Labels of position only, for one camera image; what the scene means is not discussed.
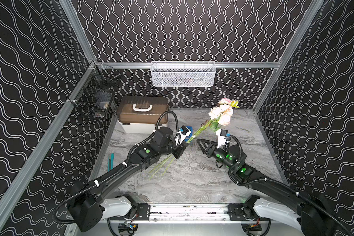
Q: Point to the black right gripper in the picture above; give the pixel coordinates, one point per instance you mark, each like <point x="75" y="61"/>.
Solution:
<point x="211" y="149"/>

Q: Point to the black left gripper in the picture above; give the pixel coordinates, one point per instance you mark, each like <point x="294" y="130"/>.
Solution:
<point x="180" y="152"/>

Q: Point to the pink artificial flower bouquet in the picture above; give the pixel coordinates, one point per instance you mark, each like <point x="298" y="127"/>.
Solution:
<point x="219" y="116"/>

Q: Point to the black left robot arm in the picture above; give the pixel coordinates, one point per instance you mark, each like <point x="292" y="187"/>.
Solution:
<point x="84" y="205"/>

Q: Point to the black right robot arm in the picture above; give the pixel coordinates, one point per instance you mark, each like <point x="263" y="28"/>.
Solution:
<point x="311" y="214"/>

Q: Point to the brown lid white storage box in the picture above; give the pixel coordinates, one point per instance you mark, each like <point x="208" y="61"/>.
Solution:
<point x="139" y="114"/>

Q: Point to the teal comb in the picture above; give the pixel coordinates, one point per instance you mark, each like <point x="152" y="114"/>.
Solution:
<point x="110" y="161"/>

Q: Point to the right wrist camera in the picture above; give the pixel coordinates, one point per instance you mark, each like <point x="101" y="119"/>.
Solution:
<point x="222" y="141"/>

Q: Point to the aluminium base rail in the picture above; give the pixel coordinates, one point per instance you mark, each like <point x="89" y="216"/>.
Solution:
<point x="122" y="210"/>

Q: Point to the white mesh wall basket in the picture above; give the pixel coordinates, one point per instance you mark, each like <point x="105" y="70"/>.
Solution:
<point x="182" y="74"/>

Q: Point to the black wire wall basket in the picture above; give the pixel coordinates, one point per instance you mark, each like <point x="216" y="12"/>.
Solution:
<point x="95" y="97"/>

